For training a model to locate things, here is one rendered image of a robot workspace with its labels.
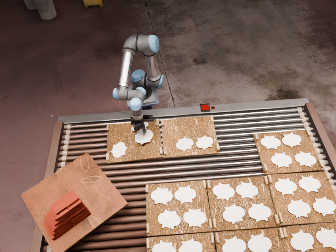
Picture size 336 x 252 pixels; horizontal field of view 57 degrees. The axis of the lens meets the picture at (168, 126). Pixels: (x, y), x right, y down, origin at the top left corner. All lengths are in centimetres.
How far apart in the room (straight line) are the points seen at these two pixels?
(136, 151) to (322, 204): 130
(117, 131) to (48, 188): 66
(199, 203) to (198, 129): 60
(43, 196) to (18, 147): 176
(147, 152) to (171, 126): 30
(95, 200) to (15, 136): 212
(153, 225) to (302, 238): 91
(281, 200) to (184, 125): 88
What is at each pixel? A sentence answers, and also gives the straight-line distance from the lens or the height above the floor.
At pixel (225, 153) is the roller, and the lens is 231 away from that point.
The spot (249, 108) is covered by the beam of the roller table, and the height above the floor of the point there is 92.
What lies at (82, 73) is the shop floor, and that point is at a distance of 439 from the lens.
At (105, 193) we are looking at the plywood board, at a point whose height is 104.
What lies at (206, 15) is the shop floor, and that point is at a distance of 523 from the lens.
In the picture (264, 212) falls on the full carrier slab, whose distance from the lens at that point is 213.
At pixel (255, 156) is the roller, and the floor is 92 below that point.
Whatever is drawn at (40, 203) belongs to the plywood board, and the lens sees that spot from 216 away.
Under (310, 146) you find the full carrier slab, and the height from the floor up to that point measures 94.
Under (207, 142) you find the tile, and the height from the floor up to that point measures 95.
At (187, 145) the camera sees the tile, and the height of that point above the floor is 95.
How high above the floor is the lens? 286
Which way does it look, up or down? 53 degrees down
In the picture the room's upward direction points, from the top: 3 degrees counter-clockwise
